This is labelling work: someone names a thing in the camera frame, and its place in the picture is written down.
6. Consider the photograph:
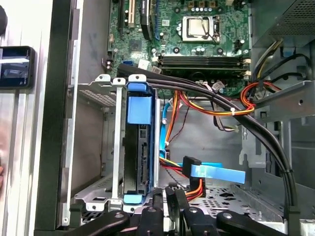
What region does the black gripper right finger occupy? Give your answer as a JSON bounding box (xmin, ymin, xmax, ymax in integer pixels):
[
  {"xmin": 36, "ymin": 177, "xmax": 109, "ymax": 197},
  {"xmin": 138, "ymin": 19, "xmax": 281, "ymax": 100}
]
[{"xmin": 165, "ymin": 186, "xmax": 286, "ymax": 236}]

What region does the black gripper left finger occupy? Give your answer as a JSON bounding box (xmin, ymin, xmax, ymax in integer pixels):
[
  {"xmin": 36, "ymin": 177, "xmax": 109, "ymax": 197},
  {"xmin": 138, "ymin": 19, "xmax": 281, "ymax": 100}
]
[{"xmin": 70, "ymin": 188, "xmax": 164, "ymax": 236}]

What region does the hard disk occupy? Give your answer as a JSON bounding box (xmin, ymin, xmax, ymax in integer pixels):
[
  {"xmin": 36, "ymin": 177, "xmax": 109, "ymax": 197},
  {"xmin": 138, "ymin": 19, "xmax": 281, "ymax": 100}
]
[{"xmin": 122, "ymin": 82, "xmax": 158, "ymax": 205}]

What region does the metal disk bay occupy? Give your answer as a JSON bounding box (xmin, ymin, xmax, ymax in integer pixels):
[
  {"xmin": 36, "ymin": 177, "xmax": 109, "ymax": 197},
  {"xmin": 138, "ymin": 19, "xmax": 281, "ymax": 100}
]
[{"xmin": 71, "ymin": 74, "xmax": 163, "ymax": 214}]

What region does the black PC case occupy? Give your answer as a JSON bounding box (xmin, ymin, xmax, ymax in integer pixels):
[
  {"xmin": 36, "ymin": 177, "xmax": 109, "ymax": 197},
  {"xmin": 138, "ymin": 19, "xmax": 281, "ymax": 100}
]
[{"xmin": 34, "ymin": 0, "xmax": 315, "ymax": 236}]

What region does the grey metal drive cage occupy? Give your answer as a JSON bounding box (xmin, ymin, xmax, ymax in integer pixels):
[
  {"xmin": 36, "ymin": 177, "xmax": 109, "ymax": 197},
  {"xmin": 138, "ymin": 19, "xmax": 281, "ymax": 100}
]
[{"xmin": 253, "ymin": 81, "xmax": 315, "ymax": 173}]

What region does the dark RAM stick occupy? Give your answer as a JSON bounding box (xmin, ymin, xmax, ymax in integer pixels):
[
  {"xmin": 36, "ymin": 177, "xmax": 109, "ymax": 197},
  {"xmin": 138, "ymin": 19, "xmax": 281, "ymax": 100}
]
[{"xmin": 159, "ymin": 65, "xmax": 250, "ymax": 76}]

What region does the CPU socket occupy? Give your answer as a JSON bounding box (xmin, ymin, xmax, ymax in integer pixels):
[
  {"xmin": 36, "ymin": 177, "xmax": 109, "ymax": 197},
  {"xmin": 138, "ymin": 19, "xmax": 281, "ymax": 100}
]
[{"xmin": 181, "ymin": 15, "xmax": 221, "ymax": 44}]

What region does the green motherboard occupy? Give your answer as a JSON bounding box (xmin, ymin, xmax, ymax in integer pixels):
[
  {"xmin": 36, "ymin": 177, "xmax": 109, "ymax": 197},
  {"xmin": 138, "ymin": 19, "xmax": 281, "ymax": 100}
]
[{"xmin": 107, "ymin": 0, "xmax": 252, "ymax": 99}]

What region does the silver CPU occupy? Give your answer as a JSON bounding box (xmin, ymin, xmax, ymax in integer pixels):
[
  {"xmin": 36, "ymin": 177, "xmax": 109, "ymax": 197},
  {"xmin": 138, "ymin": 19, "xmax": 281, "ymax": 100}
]
[{"xmin": 187, "ymin": 18, "xmax": 210, "ymax": 38}]

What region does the black smartphone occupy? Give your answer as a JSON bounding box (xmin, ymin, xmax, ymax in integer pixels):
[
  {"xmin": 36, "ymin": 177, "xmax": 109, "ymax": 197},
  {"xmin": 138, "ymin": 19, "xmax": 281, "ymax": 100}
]
[{"xmin": 0, "ymin": 46, "xmax": 35, "ymax": 89}]

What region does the white expansion slot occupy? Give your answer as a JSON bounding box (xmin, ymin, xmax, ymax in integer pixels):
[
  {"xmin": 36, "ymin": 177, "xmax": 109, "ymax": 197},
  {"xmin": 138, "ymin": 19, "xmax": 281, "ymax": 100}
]
[{"xmin": 127, "ymin": 0, "xmax": 136, "ymax": 28}]

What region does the black expansion slot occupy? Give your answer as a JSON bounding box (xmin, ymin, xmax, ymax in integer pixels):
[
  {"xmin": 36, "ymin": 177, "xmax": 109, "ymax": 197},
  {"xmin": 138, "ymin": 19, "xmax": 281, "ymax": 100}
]
[{"xmin": 117, "ymin": 0, "xmax": 126, "ymax": 34}]

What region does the grey power supply unit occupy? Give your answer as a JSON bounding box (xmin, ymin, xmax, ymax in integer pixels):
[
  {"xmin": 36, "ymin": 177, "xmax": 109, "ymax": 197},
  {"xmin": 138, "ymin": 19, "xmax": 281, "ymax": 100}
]
[{"xmin": 251, "ymin": 0, "xmax": 315, "ymax": 50}]

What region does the disk power wire black connector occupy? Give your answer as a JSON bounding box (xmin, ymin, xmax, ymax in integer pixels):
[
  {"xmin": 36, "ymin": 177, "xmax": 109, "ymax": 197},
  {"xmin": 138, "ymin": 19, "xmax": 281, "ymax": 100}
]
[{"xmin": 159, "ymin": 157, "xmax": 205, "ymax": 198}]

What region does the blue data wire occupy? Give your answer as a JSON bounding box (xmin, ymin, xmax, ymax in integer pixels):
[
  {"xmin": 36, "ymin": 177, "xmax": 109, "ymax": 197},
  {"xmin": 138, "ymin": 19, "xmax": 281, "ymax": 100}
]
[{"xmin": 159, "ymin": 100, "xmax": 247, "ymax": 184}]

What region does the orange yellow wire bundle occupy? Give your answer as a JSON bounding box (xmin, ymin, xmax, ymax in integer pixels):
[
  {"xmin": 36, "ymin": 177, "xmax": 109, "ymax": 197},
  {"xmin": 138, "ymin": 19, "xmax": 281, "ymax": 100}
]
[{"xmin": 164, "ymin": 81, "xmax": 281, "ymax": 148}]

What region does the black cable bundle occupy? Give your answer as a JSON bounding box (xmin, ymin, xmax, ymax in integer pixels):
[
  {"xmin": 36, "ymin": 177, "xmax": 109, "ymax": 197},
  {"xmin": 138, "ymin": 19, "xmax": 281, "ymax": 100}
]
[{"xmin": 117, "ymin": 63, "xmax": 300, "ymax": 214}]

